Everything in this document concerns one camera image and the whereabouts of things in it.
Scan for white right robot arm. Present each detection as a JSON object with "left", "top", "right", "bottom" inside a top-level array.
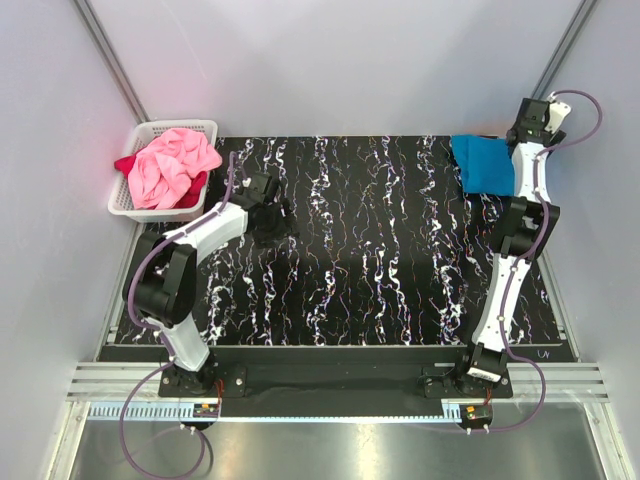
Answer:
[{"left": 453, "top": 94, "right": 571, "bottom": 398}]

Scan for pink t shirt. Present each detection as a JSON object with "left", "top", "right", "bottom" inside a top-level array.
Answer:
[{"left": 114, "top": 128, "right": 222, "bottom": 210}]

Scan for blue t shirt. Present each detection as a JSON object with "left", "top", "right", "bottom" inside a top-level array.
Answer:
[{"left": 451, "top": 135, "right": 515, "bottom": 197}]

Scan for aluminium frame rail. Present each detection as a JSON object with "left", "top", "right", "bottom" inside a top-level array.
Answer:
[{"left": 67, "top": 362, "right": 608, "bottom": 402}]

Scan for red t shirt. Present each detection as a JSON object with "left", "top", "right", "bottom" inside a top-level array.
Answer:
[{"left": 114, "top": 154, "right": 208, "bottom": 210}]

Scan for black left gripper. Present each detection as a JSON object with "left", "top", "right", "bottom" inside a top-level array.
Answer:
[{"left": 252, "top": 196, "right": 299, "bottom": 249}]

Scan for white plastic laundry basket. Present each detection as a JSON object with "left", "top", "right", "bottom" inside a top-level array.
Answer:
[{"left": 107, "top": 119, "right": 218, "bottom": 224}]

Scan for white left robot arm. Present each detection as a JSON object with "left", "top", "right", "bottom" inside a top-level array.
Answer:
[{"left": 122, "top": 173, "right": 299, "bottom": 396}]

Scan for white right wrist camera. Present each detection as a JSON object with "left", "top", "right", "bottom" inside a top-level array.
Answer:
[{"left": 545, "top": 92, "right": 572, "bottom": 135}]

